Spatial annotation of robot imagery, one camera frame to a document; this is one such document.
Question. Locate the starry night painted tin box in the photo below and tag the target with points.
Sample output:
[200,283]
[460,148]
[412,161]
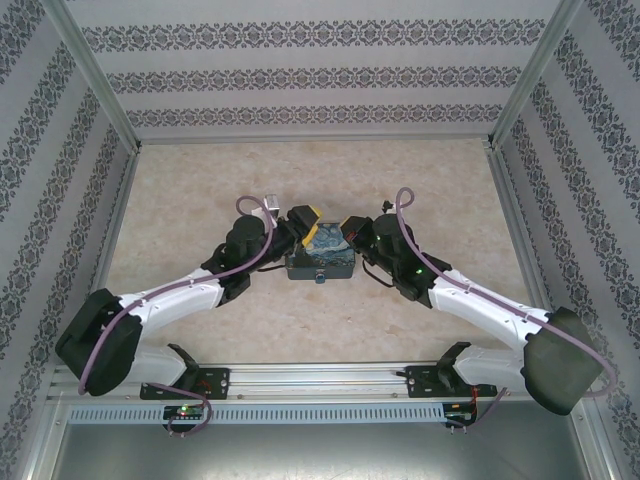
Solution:
[327,245]

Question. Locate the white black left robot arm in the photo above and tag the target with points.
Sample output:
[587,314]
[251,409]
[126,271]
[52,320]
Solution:
[170,296]

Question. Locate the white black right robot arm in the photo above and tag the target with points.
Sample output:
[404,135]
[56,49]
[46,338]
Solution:
[480,306]

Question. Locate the left controller circuit board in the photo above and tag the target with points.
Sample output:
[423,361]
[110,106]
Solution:
[185,412]

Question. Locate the grey metal sheet panel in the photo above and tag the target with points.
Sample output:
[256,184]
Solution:
[320,452]

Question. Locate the aluminium side frame rail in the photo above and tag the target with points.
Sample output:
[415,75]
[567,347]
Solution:
[112,240]
[520,225]

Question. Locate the aluminium mounting rail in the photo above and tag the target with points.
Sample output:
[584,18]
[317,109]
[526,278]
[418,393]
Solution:
[320,382]

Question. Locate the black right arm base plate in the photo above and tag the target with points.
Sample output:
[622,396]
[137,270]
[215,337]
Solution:
[420,382]

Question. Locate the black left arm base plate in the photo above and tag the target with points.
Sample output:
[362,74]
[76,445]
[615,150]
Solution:
[215,382]

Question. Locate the aluminium frame post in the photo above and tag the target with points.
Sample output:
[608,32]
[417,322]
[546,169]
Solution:
[537,65]
[95,70]

